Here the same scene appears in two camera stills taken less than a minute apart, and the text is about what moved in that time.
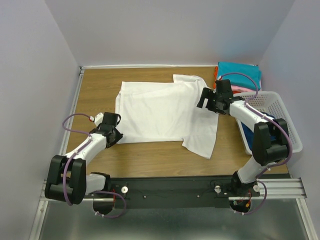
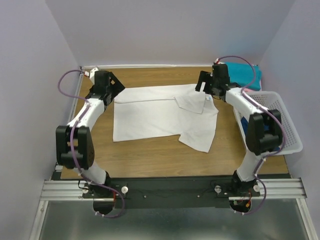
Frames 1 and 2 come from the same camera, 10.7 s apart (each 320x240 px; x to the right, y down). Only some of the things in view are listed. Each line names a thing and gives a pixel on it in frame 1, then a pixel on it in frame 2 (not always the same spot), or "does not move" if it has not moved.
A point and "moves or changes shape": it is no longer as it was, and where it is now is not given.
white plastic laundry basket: [269, 104] does not move
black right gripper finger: [207, 93] → [206, 77]
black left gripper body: [117, 136] → [115, 89]
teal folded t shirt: [250, 70] does not move
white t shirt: [166, 111] moves or changes shape
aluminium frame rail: [42, 200] does not move
